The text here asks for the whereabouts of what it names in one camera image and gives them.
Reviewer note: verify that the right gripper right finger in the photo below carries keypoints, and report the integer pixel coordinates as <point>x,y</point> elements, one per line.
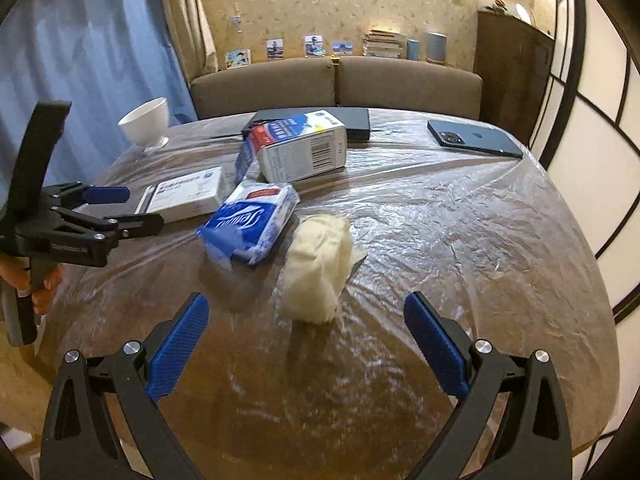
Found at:
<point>533,438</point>

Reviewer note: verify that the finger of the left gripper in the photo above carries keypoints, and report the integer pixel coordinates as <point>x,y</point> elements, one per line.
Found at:
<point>78,228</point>
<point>72,195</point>

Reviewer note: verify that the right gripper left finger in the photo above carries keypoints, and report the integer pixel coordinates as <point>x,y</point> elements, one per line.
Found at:
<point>79,438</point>

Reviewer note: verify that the white medicine box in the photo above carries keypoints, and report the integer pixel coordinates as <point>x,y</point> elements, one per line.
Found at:
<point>184,197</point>

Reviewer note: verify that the blue tissue pack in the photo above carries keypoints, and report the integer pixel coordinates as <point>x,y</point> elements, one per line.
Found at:
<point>248,224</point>

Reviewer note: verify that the white paper towel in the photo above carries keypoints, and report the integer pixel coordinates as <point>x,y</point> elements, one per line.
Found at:
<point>317,265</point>

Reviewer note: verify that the blue red naproxen box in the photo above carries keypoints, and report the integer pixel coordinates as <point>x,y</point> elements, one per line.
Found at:
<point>286,153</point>

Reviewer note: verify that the person left hand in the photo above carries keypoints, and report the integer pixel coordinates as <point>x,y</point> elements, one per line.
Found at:
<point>13,273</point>

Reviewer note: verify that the white ceramic footed bowl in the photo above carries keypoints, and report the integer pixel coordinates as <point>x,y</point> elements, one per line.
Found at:
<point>146,126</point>

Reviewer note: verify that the blue curtain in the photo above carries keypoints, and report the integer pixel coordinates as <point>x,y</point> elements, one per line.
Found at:
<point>105,57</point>

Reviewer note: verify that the photo card far left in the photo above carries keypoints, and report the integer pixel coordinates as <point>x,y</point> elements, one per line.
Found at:
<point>237,58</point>

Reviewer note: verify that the photo card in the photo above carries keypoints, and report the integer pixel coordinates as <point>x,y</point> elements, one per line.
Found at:
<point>314,46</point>
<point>274,49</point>
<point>237,58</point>
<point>340,48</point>

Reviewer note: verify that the brown sofa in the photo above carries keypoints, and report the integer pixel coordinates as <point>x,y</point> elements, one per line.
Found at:
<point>354,81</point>

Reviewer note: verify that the dark blue smartphone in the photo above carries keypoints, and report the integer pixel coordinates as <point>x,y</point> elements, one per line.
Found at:
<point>473,138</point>

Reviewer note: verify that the stack of books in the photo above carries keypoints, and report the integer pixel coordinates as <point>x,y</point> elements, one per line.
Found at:
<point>384,44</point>

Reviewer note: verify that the teal cylinder container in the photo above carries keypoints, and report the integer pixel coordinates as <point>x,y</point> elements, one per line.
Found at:
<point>412,49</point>

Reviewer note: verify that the grey cylinder speaker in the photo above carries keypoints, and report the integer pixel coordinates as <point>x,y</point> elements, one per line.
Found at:
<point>436,47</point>

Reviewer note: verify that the dark wooden cabinet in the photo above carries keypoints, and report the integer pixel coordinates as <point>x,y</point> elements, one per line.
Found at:
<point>513,59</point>

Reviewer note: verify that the black phone with camera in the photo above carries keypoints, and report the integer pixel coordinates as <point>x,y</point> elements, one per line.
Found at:
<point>356,120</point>

